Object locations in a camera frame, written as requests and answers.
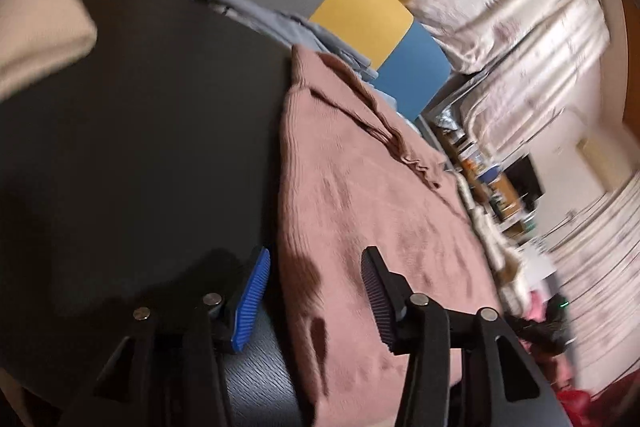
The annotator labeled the wooden shelf with items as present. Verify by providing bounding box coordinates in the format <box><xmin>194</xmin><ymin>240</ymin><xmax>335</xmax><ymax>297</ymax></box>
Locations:
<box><xmin>435</xmin><ymin>117</ymin><xmax>538</xmax><ymax>238</ymax></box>

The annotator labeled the silver plastic bag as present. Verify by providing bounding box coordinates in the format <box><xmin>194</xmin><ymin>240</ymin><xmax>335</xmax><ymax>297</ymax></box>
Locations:
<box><xmin>434</xmin><ymin>107</ymin><xmax>467</xmax><ymax>134</ymax></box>

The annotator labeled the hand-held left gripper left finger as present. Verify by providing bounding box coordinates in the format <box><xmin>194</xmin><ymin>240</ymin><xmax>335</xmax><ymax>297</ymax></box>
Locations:
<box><xmin>57</xmin><ymin>246</ymin><xmax>272</xmax><ymax>427</ymax></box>

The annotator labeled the grey garment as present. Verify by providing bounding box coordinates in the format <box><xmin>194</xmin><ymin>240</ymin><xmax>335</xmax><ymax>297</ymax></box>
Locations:
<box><xmin>165</xmin><ymin>0</ymin><xmax>401</xmax><ymax>108</ymax></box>

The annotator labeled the grey yellow blue chair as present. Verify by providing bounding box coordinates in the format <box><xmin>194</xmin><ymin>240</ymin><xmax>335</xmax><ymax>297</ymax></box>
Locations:
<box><xmin>190</xmin><ymin>0</ymin><xmax>451</xmax><ymax>122</ymax></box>

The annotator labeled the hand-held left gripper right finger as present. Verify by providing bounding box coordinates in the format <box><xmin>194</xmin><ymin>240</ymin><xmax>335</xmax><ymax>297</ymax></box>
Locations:
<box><xmin>361</xmin><ymin>246</ymin><xmax>571</xmax><ymax>427</ymax></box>

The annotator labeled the pink knit sweater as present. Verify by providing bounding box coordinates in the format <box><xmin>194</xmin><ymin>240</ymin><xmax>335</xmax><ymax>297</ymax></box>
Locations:
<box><xmin>277</xmin><ymin>44</ymin><xmax>506</xmax><ymax>423</ymax></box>

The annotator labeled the red cloth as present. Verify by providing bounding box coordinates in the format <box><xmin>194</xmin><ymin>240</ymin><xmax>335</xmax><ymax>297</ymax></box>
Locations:
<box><xmin>555</xmin><ymin>377</ymin><xmax>640</xmax><ymax>427</ymax></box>

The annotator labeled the cream folded cloth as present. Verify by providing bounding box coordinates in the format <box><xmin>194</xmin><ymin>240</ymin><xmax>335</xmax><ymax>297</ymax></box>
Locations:
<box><xmin>0</xmin><ymin>0</ymin><xmax>98</xmax><ymax>100</ymax></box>

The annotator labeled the black monitor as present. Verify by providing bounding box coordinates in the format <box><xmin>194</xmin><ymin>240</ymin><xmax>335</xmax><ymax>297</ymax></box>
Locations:
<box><xmin>502</xmin><ymin>156</ymin><xmax>543</xmax><ymax>214</ymax></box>

